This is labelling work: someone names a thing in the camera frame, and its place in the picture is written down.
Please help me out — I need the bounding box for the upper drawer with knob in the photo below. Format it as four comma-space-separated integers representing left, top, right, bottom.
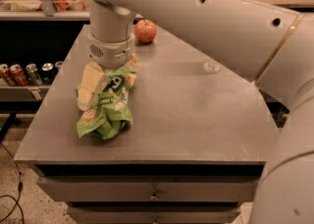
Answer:
37, 176, 257, 202

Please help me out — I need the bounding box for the clear plastic water bottle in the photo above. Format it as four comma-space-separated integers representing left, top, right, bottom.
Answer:
203, 60, 221, 74

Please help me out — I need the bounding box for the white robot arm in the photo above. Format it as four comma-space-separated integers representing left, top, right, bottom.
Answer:
90, 0, 314, 224

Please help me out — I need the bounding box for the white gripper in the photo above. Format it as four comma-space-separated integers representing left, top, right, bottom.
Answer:
78, 33, 139, 111

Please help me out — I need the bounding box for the red apple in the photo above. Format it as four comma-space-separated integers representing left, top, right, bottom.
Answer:
134, 20, 157, 44

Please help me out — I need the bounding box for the red soda can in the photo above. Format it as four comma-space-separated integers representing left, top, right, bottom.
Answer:
0, 64, 16, 86

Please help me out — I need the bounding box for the drawer with knob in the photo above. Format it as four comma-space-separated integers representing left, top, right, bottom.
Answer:
37, 176, 257, 202
68, 206, 240, 224

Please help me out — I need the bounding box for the lower drawer with knob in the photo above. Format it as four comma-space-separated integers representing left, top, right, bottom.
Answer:
68, 206, 240, 224

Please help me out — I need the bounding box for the grey drawer cabinet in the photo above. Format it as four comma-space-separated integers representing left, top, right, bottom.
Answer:
16, 31, 279, 210

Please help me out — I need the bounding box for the grey soda can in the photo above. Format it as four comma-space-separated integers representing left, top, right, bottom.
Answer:
55, 61, 63, 72

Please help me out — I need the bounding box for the silver soda can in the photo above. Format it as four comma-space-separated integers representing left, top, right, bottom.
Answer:
26, 63, 43, 85

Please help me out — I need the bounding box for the low side shelf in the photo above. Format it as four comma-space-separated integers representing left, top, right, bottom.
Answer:
0, 79, 49, 102

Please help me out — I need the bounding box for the green rice chip bag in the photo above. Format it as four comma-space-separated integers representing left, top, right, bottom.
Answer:
77, 67, 137, 140

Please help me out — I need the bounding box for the black cable on left floor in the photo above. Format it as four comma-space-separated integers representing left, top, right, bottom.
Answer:
0, 142, 26, 224

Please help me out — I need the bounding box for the orange soda can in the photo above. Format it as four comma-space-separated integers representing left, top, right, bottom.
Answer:
9, 64, 28, 86

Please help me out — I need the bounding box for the dark soda can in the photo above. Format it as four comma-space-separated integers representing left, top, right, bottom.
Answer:
41, 63, 56, 84

